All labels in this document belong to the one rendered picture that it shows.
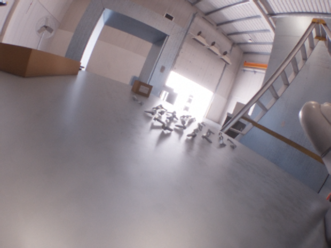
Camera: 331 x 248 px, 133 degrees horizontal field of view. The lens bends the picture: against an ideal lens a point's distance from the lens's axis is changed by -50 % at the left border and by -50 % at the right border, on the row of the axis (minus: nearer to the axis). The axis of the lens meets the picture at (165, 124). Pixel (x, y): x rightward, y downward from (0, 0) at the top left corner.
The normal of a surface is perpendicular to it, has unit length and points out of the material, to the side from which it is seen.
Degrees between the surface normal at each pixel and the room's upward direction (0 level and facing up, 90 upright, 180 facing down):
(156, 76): 90
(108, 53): 90
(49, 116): 0
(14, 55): 90
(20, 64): 90
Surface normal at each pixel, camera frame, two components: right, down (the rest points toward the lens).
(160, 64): 0.39, 0.35
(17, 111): 0.37, -0.90
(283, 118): -0.84, -0.24
